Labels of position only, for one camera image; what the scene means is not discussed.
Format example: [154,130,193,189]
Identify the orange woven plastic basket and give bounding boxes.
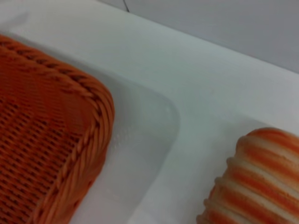
[0,34,115,224]

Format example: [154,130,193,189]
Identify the orange striped bread loaf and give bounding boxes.
[195,127,299,224]

